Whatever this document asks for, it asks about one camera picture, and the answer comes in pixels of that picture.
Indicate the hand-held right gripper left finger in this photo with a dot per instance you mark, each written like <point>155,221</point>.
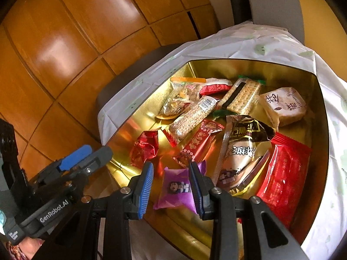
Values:
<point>145,192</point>

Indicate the grey yellow blue sofa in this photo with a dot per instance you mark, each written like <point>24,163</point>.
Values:
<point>273,2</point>

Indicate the beige square pastry packet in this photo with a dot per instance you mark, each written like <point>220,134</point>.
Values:
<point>287,108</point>

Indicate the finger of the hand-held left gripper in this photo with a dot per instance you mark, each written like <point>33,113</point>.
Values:
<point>100,158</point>
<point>76,157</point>

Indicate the purple snack packet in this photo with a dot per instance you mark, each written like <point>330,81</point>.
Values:
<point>173,189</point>

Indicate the red foil candy wrapper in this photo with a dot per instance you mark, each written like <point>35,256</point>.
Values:
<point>143,149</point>

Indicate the brown and gold snack packet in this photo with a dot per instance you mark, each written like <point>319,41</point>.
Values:
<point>241,154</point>

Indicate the pale green printed tablecloth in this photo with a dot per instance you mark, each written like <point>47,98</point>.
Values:
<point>217,46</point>

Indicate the clear nut bag yellow edges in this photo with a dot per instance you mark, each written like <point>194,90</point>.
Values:
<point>179,100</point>

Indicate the large red snack packet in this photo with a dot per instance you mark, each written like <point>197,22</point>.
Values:
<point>287,178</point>

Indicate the slim red bar packet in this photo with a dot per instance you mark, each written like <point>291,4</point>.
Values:
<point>200,143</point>

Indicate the gold rectangular tin box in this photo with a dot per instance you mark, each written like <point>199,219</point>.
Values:
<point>130,130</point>

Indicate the cracker packet green ends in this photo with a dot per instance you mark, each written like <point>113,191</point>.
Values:
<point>244,97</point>

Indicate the white and red snack packet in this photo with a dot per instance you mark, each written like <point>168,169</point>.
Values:
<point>217,86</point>

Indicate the patterned red clothing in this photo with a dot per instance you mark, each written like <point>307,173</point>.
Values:
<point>24,250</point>

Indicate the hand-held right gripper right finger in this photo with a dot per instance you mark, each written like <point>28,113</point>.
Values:
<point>196,192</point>

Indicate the clear sesame bar packet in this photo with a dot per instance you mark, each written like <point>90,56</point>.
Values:
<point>189,119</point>

